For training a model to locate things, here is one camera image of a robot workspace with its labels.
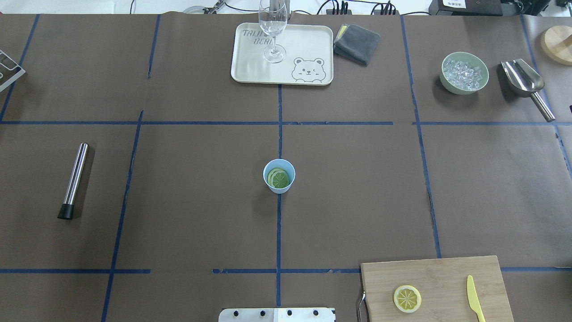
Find black box with label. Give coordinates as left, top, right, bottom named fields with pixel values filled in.
left=428, top=0, right=503, bottom=17

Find steel ice scoop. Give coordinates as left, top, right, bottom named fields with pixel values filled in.
left=500, top=59, right=555, bottom=123

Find green bowl of ice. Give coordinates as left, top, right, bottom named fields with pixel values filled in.
left=439, top=52, right=489, bottom=94

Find white wire cup rack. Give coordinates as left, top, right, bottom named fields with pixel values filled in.
left=0, top=50, right=26, bottom=92

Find steel muddler black tip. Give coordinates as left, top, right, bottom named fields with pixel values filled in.
left=57, top=142, right=88, bottom=220

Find clear wine glass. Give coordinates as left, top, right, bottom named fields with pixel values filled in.
left=259, top=0, right=288, bottom=64

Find cream bear tray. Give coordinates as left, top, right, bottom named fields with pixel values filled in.
left=231, top=23, right=334, bottom=86

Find grey folded cloth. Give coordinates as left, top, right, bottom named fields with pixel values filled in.
left=333, top=24, right=381, bottom=67

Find light blue plastic cup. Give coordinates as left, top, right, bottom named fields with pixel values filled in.
left=263, top=158, right=296, bottom=194

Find bamboo cutting board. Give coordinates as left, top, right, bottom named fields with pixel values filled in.
left=360, top=255, right=513, bottom=322

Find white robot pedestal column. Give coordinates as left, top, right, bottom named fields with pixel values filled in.
left=218, top=307, right=336, bottom=322

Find yellow plastic knife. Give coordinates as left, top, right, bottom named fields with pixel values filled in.
left=466, top=275, right=486, bottom=322

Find wooden cup tree stand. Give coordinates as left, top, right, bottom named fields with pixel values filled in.
left=541, top=25, right=572, bottom=66

